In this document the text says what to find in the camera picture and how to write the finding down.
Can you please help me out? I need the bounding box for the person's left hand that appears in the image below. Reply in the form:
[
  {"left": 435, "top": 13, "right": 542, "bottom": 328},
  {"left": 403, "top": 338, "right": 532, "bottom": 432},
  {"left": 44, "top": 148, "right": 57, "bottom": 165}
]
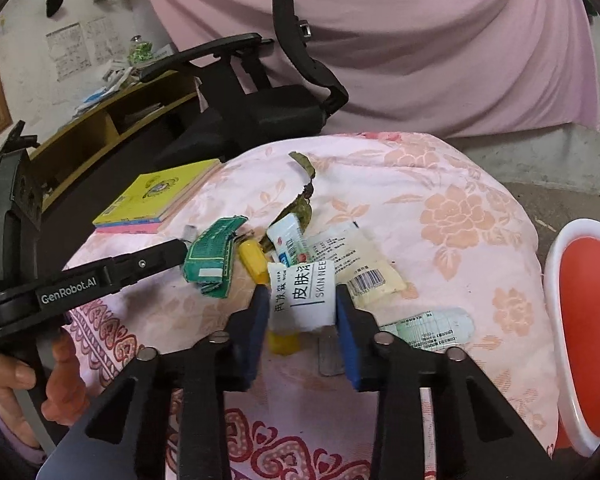
[{"left": 0, "top": 332, "right": 91, "bottom": 428}]

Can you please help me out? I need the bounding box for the glass jar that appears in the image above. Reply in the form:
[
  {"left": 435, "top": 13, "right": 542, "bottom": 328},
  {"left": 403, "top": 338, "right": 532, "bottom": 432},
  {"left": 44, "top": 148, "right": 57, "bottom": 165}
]
[{"left": 129, "top": 35, "right": 153, "bottom": 65}]

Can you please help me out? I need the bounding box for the black office chair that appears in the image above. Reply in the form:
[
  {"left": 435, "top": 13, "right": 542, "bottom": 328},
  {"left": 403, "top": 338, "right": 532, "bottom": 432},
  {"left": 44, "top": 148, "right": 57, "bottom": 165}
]
[{"left": 140, "top": 0, "right": 350, "bottom": 171}]

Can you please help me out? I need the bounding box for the green packet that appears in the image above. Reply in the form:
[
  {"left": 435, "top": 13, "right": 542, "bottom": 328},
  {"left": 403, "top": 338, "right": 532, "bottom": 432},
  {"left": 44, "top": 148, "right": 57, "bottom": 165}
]
[{"left": 181, "top": 216, "right": 248, "bottom": 298}]

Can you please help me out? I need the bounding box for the person's left forearm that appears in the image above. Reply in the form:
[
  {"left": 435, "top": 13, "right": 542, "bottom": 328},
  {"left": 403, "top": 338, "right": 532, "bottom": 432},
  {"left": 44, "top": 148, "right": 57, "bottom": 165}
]
[{"left": 0, "top": 400, "right": 47, "bottom": 480}]

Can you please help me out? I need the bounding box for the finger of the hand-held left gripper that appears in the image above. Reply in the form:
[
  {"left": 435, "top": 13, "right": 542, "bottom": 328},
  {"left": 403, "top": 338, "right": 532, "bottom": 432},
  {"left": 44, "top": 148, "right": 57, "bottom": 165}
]
[{"left": 100, "top": 239, "right": 189, "bottom": 287}]

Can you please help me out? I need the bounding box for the pile of papers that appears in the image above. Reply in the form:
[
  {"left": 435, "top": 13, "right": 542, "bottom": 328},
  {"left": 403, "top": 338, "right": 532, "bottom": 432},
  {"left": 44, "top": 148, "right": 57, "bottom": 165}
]
[{"left": 75, "top": 57, "right": 136, "bottom": 116}]

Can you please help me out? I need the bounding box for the blue and white sachet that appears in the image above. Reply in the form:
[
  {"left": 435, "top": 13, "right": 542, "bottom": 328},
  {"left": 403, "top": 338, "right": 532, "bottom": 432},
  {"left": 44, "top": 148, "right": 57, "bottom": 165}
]
[{"left": 266, "top": 212, "right": 313, "bottom": 266}]

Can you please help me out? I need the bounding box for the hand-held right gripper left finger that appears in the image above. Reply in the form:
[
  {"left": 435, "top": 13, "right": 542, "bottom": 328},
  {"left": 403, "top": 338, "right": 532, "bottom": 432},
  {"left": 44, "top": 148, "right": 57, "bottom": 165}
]
[{"left": 35, "top": 284, "right": 271, "bottom": 480}]

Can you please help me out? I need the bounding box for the wooden shelf desk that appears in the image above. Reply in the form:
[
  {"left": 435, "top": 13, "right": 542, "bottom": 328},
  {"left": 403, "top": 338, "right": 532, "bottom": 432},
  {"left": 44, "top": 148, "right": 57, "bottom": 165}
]
[{"left": 27, "top": 72, "right": 201, "bottom": 206}]

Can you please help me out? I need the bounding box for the small yellow bottle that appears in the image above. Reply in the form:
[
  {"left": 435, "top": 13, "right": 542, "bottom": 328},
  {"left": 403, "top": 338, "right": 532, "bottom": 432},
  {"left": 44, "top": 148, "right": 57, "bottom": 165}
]
[{"left": 238, "top": 240, "right": 271, "bottom": 286}]

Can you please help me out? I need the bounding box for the pink floral blanket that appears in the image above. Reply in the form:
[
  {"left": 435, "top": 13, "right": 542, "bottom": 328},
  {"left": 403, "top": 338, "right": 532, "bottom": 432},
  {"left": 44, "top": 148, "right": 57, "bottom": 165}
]
[{"left": 62, "top": 132, "right": 561, "bottom": 480}]

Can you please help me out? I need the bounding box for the red basin with white rim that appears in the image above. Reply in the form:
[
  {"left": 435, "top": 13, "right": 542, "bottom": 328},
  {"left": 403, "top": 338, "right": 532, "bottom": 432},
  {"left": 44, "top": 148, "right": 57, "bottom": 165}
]
[{"left": 544, "top": 218, "right": 600, "bottom": 458}]

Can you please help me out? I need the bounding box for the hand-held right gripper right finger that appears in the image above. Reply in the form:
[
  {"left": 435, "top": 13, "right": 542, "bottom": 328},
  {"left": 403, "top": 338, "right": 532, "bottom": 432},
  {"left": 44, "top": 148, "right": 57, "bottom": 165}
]
[{"left": 334, "top": 284, "right": 553, "bottom": 480}]

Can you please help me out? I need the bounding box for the yellow book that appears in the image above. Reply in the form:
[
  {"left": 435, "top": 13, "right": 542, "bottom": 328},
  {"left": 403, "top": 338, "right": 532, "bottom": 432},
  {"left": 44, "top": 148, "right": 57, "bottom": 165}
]
[{"left": 92, "top": 159, "right": 222, "bottom": 226}]

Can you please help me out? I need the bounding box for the pink book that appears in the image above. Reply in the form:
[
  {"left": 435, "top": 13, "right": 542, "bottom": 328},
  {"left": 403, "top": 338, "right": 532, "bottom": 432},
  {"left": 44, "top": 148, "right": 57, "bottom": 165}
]
[{"left": 94, "top": 210, "right": 181, "bottom": 235}]

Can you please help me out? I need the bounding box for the white tube with yellow cap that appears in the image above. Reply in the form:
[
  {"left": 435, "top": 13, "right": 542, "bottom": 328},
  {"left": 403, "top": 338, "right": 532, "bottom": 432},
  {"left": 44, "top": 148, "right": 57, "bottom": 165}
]
[{"left": 266, "top": 258, "right": 337, "bottom": 356}]

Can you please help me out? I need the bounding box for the white barcode sachet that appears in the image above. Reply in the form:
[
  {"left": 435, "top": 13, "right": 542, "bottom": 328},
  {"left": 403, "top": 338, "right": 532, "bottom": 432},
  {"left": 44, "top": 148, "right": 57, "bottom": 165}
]
[{"left": 302, "top": 220, "right": 408, "bottom": 308}]

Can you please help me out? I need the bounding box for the white printed packet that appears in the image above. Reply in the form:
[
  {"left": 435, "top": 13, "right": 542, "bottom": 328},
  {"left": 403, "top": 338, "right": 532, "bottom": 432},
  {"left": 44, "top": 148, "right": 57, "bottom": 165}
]
[{"left": 380, "top": 307, "right": 476, "bottom": 348}]

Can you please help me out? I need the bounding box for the pink hanging cloth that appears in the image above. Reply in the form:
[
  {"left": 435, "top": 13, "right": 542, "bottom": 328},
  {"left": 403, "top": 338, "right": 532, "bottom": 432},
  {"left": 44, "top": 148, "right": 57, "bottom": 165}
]
[{"left": 137, "top": 0, "right": 600, "bottom": 138}]

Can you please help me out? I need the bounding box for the white wall chart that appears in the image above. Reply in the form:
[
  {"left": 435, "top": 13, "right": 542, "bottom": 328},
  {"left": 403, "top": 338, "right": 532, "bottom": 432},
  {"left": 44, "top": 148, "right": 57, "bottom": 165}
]
[
  {"left": 45, "top": 22, "right": 91, "bottom": 81},
  {"left": 82, "top": 16, "right": 112, "bottom": 61}
]

